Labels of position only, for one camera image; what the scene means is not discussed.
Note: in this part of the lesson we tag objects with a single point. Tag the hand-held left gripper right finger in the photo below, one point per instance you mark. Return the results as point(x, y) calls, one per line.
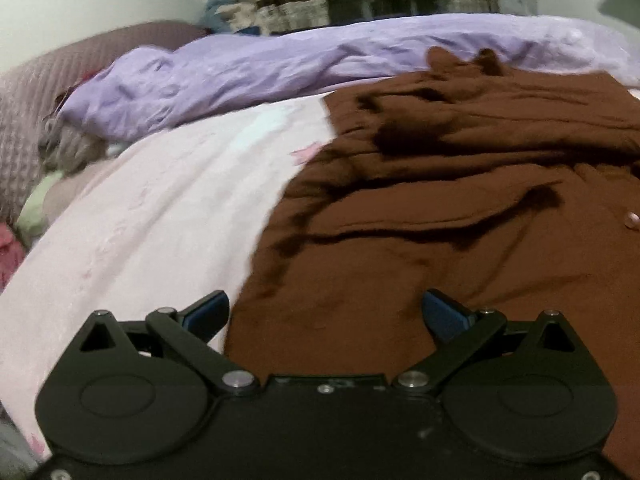
point(441, 314)

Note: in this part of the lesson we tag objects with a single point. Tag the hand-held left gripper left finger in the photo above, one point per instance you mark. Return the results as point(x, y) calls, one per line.
point(209, 311)

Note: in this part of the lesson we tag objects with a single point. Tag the brown coat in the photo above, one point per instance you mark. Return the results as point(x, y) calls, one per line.
point(450, 200)

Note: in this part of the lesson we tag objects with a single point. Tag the pink printed blanket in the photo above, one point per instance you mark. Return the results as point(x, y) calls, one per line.
point(150, 210)

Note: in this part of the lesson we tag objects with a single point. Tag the light green pillow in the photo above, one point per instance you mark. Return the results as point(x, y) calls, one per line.
point(40, 205)

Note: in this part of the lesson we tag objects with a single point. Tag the red patterned cloth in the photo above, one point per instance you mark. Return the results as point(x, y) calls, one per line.
point(10, 255)

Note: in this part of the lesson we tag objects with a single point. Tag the grey knitted cloth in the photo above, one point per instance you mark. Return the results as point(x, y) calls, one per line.
point(75, 145)

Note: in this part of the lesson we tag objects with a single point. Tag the purple duvet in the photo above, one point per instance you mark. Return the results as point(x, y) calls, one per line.
point(300, 65)

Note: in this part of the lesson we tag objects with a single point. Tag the mauve quilted headboard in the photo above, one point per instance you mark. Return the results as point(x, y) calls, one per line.
point(30, 110)

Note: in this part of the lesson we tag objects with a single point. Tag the blue and white cloth pile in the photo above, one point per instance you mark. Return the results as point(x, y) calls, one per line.
point(227, 10)

